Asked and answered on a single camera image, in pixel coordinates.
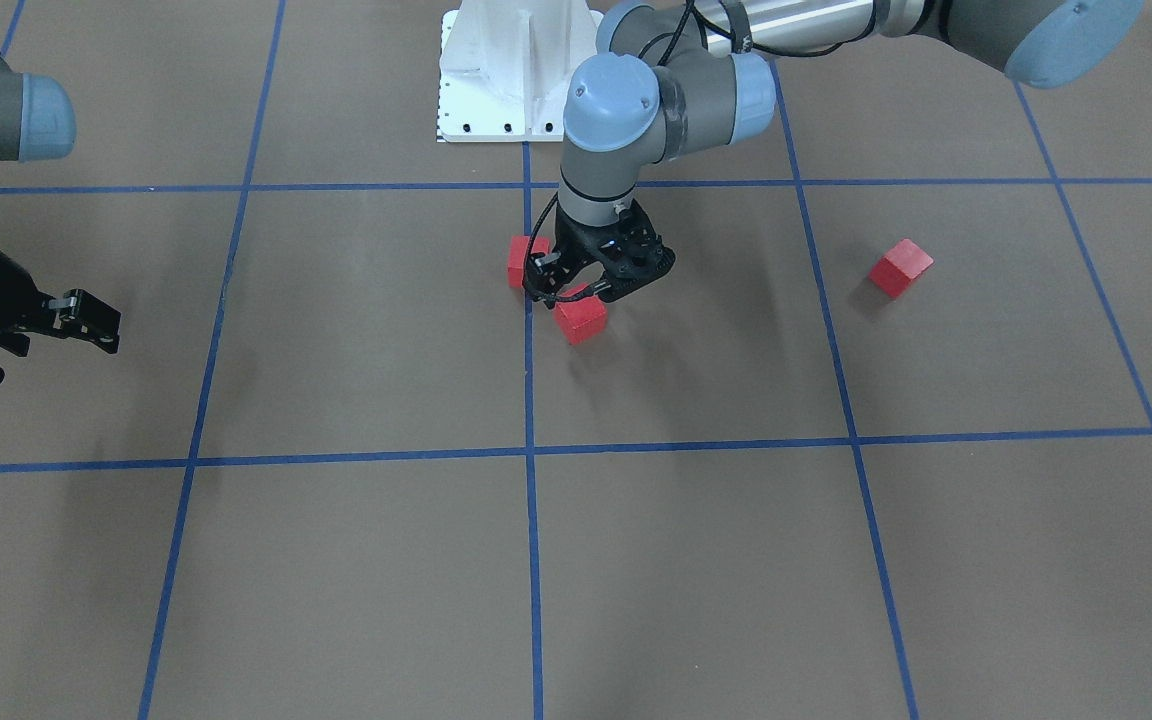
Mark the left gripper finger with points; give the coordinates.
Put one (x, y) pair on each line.
(610, 290)
(547, 273)

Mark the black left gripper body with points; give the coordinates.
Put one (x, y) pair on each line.
(575, 248)

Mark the red block start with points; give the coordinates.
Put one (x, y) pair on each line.
(582, 320)

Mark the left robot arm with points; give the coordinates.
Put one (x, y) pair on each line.
(666, 83)

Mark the red block center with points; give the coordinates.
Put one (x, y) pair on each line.
(521, 248)

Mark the red block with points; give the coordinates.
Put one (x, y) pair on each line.
(899, 268)
(521, 248)

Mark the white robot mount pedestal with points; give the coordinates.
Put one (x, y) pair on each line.
(505, 68)

